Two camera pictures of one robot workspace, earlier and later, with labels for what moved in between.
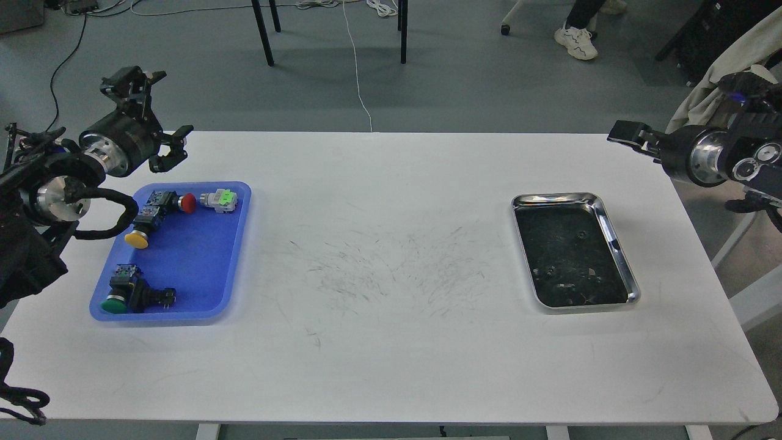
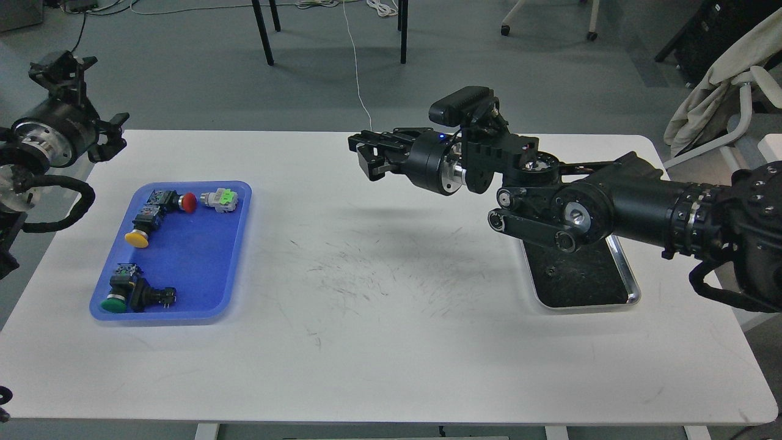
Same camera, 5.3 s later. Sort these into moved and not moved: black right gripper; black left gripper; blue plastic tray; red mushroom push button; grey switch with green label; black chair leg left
Moved: black left gripper; black right gripper
Not moved: black chair leg left; grey switch with green label; red mushroom push button; blue plastic tray
